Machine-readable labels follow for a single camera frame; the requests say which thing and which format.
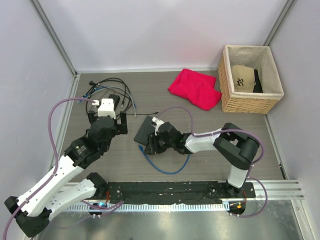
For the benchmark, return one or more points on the red cloth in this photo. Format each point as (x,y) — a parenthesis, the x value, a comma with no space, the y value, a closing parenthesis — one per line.
(197,88)

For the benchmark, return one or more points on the beige baseball cap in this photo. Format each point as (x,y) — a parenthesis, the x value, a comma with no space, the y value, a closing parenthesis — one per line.
(243,78)

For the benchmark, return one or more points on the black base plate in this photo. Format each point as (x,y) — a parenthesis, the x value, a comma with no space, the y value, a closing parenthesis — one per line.
(173,192)

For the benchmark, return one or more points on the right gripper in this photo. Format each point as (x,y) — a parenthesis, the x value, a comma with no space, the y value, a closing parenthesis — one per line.
(152,147)

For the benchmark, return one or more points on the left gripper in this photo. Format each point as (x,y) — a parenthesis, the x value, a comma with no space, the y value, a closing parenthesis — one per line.
(122,127)

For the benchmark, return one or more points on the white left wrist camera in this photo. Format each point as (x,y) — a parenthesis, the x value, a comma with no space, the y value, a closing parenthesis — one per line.
(105,107)

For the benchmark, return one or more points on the black network switch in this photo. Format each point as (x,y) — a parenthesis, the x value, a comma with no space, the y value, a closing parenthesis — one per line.
(146,132)

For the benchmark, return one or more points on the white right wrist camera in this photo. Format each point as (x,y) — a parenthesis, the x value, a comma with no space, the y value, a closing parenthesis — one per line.
(157,123)

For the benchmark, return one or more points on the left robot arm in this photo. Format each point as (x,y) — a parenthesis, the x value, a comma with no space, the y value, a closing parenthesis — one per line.
(34,210)

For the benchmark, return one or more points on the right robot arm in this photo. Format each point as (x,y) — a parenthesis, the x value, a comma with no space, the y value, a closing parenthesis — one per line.
(237,146)

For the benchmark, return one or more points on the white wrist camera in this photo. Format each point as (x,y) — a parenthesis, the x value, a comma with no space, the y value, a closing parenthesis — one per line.
(105,107)
(157,123)

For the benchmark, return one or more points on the wicker basket with liner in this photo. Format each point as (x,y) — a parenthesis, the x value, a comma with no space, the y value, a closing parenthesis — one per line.
(256,57)

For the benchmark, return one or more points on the black power adapter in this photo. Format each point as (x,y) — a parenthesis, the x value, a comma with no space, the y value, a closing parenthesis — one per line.
(115,98)

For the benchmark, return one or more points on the black item in basket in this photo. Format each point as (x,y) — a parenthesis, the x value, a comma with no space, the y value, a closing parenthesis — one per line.
(258,86)

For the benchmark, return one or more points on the white slotted cable duct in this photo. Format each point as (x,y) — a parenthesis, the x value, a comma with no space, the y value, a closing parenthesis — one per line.
(125,208)

